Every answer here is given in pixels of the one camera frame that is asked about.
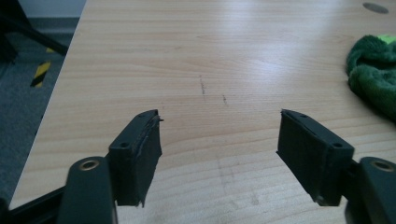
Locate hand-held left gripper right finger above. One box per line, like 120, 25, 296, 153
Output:
276, 108, 356, 207

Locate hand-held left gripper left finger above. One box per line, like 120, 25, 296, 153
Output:
106, 108, 164, 208

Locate green fluffy cloth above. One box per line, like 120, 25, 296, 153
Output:
346, 34, 396, 120

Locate yellow black floor tape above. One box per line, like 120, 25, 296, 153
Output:
30, 47, 56, 89

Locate grey round table cap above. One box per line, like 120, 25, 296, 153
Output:
361, 2, 389, 15

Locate black metal stand leg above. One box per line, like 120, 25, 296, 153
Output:
0, 0, 69, 64

